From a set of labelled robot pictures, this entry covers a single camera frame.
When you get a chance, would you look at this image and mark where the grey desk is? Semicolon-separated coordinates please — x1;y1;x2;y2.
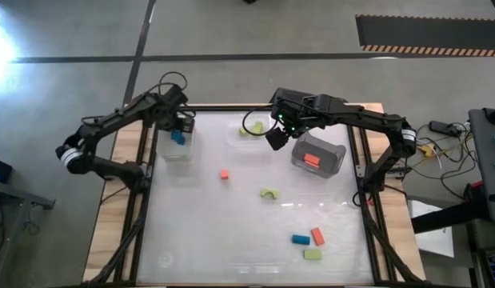
469;106;495;225

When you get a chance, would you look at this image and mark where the black aluminium rig frame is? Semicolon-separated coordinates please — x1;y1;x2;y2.
82;102;430;288

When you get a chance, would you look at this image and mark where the black device with blue light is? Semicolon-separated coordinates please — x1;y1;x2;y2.
0;156;14;184

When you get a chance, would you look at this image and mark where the black stand leg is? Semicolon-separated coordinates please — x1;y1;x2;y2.
410;191;490;235

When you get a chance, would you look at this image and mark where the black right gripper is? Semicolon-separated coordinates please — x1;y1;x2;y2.
270;88;318;135

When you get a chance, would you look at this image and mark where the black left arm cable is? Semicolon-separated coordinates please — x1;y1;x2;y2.
149;70;189;106

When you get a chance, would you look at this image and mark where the translucent white plastic bin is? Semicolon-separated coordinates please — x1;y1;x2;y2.
226;113;272;155

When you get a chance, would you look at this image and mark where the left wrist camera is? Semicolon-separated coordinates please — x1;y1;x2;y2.
181;114;196;134

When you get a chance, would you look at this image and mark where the black hazard-striped floor mat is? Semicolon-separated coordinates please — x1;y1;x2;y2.
354;14;495;58

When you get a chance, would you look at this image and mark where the white paper sheet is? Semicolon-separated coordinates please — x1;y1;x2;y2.
406;199;456;259

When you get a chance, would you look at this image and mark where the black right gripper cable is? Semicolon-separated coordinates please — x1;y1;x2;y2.
242;103;278;137

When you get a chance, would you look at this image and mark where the white opaque plastic bin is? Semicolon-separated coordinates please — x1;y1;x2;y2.
156;119;195;163

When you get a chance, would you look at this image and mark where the grey transparent plastic bin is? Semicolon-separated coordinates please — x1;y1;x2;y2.
290;130;347;179

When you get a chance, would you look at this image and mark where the black power adapter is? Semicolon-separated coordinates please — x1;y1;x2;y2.
429;119;457;137

